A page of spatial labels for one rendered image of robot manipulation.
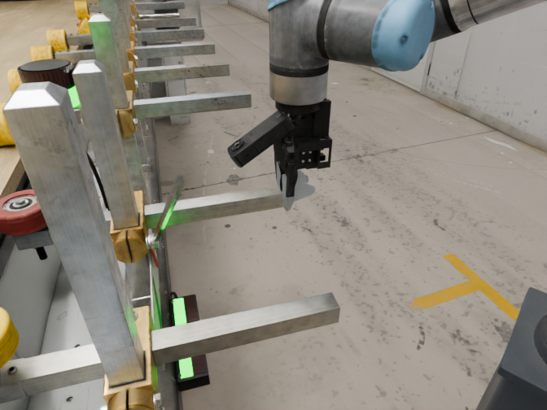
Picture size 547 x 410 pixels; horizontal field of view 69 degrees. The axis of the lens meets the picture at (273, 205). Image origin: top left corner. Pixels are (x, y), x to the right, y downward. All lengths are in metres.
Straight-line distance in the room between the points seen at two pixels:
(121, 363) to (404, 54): 0.47
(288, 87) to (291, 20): 0.09
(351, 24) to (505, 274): 1.67
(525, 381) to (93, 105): 0.82
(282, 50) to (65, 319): 0.65
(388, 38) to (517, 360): 0.62
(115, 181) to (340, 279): 1.33
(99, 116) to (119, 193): 0.12
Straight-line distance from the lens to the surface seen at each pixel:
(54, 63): 0.58
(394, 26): 0.53
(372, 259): 1.92
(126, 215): 0.64
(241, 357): 1.53
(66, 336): 0.88
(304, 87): 0.61
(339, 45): 0.56
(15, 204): 0.72
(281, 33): 0.60
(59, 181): 0.33
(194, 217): 0.70
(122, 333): 0.43
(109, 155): 0.59
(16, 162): 0.87
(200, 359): 0.67
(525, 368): 0.89
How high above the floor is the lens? 1.24
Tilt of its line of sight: 34 degrees down
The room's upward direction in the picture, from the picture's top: straight up
